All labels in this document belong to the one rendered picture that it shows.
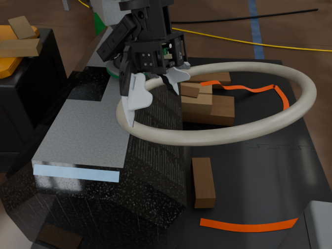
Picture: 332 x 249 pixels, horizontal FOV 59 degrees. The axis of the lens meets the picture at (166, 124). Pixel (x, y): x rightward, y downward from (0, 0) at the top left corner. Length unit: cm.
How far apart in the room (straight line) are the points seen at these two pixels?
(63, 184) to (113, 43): 70
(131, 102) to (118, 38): 11
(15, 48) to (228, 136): 143
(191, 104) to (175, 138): 164
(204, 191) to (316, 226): 92
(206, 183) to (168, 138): 129
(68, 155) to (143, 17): 73
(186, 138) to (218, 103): 182
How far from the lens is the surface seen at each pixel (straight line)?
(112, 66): 140
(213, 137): 54
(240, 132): 55
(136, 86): 50
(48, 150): 117
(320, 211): 104
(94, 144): 114
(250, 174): 208
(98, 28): 305
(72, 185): 112
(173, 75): 58
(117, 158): 108
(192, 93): 224
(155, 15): 47
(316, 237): 100
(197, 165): 190
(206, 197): 179
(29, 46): 177
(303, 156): 230
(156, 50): 47
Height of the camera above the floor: 167
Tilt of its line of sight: 46 degrees down
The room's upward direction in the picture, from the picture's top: straight up
